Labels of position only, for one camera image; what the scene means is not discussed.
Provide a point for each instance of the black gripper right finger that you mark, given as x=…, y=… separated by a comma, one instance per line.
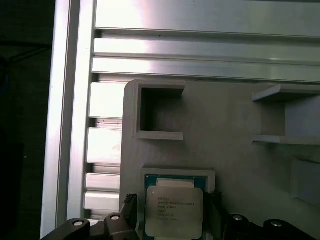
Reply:
x=237, y=230

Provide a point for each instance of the silver green CPU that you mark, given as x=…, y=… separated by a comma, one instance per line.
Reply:
x=175, y=210

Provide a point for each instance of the grey parts rack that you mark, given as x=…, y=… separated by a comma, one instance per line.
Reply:
x=220, y=125

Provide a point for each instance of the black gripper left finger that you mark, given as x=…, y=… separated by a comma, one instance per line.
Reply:
x=125, y=227

